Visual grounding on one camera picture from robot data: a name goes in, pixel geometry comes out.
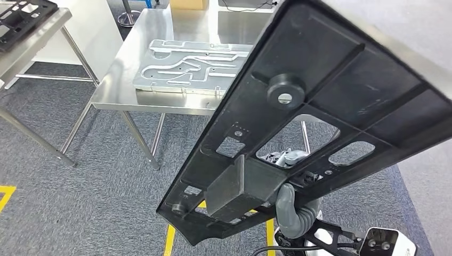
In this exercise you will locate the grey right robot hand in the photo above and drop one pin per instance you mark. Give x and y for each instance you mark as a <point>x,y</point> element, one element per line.
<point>285,212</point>

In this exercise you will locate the stainless steel table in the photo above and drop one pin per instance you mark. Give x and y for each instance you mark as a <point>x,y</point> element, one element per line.
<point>35,39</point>
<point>120,88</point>

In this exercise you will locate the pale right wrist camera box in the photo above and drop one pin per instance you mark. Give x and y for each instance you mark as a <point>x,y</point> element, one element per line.
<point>385,244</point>

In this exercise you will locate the chrome stanchion with round base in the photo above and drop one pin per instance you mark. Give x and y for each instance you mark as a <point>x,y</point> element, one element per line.
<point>127,19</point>

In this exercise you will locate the black plastic licence plate bracket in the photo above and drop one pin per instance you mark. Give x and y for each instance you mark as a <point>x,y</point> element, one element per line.
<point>10,39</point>
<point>317,46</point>

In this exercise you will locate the cardboard box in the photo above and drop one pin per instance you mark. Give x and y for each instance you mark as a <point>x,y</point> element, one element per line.
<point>187,4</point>

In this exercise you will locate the blue wheeled cart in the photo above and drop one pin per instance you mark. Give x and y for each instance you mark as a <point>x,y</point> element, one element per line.
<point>149,3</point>

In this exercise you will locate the machined aluminium plate with grooves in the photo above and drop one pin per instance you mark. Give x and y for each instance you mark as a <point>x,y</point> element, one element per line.
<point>169,60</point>

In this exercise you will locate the white cabinet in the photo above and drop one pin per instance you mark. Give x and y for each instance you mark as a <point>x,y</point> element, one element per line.
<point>88,35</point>

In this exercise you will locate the yellow floor tape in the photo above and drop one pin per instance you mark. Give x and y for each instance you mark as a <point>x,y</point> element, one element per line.
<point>7,190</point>
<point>169,240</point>

